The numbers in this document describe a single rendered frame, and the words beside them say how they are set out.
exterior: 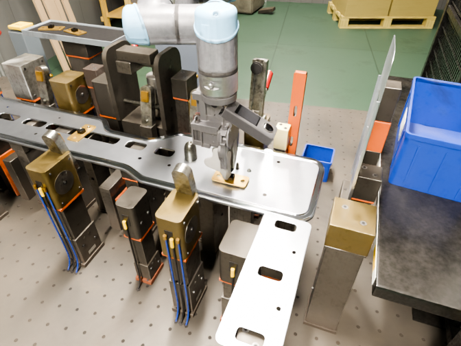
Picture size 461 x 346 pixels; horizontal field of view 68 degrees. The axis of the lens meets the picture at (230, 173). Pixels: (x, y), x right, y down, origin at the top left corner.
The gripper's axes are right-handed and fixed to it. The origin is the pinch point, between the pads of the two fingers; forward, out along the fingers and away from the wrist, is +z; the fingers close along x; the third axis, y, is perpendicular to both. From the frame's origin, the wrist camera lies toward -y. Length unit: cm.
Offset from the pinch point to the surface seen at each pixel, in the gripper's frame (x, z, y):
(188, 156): -3.4, 0.7, 12.5
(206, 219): 0.6, 17.3, 7.0
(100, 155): 2.1, 1.8, 35.1
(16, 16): -223, 43, 322
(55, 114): -11, 1, 61
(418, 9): -534, 80, -92
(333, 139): -75, 33, -20
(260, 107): -18.6, -7.8, -1.4
